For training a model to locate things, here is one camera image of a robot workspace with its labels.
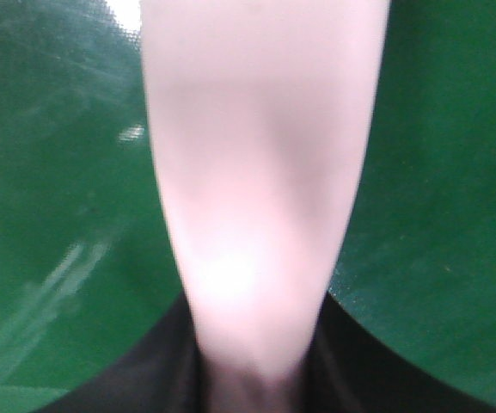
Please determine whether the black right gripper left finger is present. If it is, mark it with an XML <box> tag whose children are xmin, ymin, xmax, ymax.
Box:
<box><xmin>37</xmin><ymin>292</ymin><xmax>213</xmax><ymax>412</ymax></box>

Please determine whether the pink hand brush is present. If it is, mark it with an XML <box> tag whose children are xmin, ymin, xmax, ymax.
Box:
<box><xmin>141</xmin><ymin>1</ymin><xmax>389</xmax><ymax>382</ymax></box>

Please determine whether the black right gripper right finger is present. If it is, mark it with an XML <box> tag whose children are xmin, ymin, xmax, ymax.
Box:
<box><xmin>304</xmin><ymin>293</ymin><xmax>496</xmax><ymax>413</ymax></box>

